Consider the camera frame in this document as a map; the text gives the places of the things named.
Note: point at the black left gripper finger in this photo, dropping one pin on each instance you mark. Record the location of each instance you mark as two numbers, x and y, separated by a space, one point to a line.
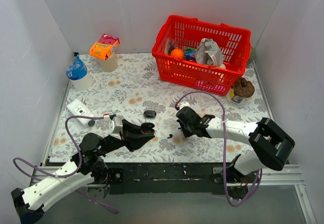
135 130
141 141

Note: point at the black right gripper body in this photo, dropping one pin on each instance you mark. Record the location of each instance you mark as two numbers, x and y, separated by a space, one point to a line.
186 122

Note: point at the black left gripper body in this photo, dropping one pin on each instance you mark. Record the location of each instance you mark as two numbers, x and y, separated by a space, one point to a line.
126 135

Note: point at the long black earbud charging case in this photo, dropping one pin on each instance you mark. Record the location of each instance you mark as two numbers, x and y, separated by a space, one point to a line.
150 114

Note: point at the black case with gold line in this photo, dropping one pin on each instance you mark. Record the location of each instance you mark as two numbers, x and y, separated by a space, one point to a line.
147 128

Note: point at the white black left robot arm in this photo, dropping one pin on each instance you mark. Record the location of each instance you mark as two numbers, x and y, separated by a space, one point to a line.
85 167

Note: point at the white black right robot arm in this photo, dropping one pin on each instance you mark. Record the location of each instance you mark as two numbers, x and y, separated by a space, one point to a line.
271 146

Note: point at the floral patterned table mat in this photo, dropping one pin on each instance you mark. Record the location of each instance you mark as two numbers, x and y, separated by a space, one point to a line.
135 86

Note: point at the white tube black cap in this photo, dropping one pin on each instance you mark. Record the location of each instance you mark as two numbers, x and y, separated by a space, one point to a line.
77 108

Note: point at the blue green snack packet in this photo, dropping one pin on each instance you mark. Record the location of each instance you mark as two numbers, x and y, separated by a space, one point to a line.
190 54

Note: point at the crumpled grey white bag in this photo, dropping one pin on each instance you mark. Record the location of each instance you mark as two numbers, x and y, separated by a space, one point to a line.
209 53

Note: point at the orange fruit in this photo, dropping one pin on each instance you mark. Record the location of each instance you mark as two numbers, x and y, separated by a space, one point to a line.
177 53

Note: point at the beige paper cup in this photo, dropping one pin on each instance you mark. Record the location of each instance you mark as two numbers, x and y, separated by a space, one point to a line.
110 64

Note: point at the clear dark snack packet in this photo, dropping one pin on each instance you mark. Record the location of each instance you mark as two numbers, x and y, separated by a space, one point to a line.
170 45

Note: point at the white bottle blue cap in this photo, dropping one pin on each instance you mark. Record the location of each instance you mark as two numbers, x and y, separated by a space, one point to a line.
79 75

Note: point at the red plastic shopping basket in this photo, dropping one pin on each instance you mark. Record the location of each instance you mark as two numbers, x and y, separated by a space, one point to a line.
234 43

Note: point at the orange pink snack pack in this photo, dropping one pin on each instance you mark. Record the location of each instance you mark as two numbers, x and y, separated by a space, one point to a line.
104 46

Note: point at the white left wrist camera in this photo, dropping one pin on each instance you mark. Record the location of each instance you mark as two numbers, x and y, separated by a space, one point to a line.
115 125

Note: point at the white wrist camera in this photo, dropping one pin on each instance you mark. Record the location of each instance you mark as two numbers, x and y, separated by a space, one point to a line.
180 105
115 125

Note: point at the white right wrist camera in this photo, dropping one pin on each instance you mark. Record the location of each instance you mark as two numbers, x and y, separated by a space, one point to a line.
180 105

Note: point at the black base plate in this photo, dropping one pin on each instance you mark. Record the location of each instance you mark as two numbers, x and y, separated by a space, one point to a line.
143 178

